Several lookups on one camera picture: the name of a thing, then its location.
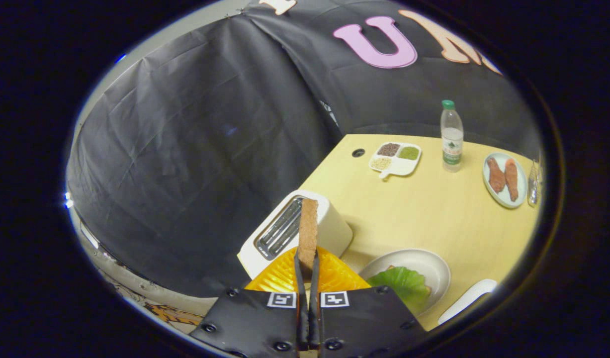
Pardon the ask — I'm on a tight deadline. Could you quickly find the black backdrop cloth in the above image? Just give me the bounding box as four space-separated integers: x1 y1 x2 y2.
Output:
66 0 541 299

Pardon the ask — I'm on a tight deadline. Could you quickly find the wire mesh utensil holder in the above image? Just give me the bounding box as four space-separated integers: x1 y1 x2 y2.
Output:
527 159 543 207

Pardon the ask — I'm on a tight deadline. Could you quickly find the white seasoning tray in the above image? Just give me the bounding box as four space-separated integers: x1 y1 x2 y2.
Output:
368 142 422 179

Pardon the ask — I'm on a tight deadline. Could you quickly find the toast bread slice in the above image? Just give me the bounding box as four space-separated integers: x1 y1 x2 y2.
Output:
297 198 319 271

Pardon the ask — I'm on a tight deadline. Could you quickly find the large white plate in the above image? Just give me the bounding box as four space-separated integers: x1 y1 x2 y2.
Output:
358 249 451 317

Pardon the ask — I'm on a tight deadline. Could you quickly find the small white plate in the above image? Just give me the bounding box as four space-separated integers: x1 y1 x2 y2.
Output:
437 278 498 326

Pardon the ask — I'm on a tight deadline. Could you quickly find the green cap water bottle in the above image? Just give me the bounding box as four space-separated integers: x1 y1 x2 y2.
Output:
440 99 464 173

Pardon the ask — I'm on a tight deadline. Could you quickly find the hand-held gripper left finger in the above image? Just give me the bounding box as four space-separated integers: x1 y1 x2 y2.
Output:
189 246 310 358

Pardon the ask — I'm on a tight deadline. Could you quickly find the reddish brown meat piece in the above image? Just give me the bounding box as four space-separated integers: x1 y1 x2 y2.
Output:
504 158 520 202

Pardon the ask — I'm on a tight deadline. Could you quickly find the green lettuce leaf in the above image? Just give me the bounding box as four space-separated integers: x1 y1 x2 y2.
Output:
367 267 431 314

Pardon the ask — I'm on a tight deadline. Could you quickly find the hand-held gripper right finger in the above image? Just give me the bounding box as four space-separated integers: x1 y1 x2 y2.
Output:
309 246 427 358

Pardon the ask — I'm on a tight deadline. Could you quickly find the white toaster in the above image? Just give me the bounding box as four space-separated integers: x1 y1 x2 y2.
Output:
237 189 353 280

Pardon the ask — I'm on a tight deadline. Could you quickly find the light blue plate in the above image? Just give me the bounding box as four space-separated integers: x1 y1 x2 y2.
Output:
483 152 528 209

